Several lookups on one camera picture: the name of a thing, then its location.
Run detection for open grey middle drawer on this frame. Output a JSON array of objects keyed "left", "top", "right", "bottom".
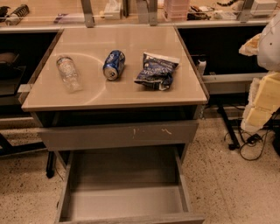
[{"left": 54, "top": 145, "right": 205, "bottom": 224}]

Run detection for grey drawer cabinet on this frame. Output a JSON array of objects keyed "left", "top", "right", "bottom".
[{"left": 18, "top": 24, "right": 210, "bottom": 224}]

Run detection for black cables on floor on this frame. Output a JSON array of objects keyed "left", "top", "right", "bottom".
[{"left": 223, "top": 103, "right": 274, "bottom": 162}]

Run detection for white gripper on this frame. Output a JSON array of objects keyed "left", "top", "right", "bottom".
[{"left": 239, "top": 13, "right": 280, "bottom": 132}]

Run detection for closed grey top drawer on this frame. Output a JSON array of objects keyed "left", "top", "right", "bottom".
[{"left": 38, "top": 120, "right": 198, "bottom": 151}]

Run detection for white box on bench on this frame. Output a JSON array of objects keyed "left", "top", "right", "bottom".
[{"left": 104, "top": 0, "right": 122, "bottom": 20}]

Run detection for blue soda can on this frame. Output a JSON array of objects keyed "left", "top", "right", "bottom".
[{"left": 102, "top": 50, "right": 125, "bottom": 81}]

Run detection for blue chip bag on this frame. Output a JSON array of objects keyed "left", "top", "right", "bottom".
[{"left": 134, "top": 52, "right": 180, "bottom": 91}]

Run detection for clear plastic water bottle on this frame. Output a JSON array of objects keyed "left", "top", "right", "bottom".
[{"left": 56, "top": 55, "right": 82, "bottom": 92}]

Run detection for pink stacked box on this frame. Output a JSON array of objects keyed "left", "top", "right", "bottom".
[{"left": 164, "top": 0, "right": 190, "bottom": 21}]

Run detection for black coiled spring tool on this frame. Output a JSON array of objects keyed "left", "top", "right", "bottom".
[{"left": 5, "top": 4, "right": 30, "bottom": 26}]

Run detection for white device top right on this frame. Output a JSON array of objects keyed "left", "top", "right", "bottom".
[{"left": 250, "top": 0, "right": 277, "bottom": 17}]

